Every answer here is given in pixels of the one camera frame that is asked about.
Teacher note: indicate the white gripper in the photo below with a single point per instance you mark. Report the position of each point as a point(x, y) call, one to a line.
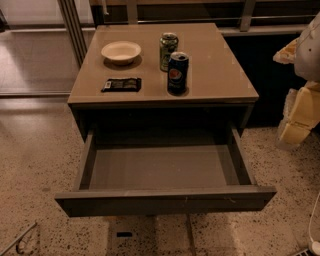
point(309, 55)

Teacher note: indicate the blue pepsi can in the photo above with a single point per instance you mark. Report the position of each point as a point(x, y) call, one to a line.
point(177, 73)

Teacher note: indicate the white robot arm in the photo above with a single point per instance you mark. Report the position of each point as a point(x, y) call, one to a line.
point(306, 66)

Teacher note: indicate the open grey top drawer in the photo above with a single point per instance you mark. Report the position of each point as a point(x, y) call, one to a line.
point(157, 171)

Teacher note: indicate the green soda can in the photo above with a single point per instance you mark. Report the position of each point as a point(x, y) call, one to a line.
point(168, 44)

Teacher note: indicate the brown cabinet with glossy top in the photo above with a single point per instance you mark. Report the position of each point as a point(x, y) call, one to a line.
point(215, 77)

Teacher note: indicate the black snack packet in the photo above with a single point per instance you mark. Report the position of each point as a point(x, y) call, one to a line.
point(122, 85)

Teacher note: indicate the white bowl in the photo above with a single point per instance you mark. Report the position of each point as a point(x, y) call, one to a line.
point(121, 52)

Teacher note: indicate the metal hook bar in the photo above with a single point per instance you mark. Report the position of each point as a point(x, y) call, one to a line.
point(18, 239)

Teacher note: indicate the metal railing frame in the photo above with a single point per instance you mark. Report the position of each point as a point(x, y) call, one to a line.
point(254, 28)

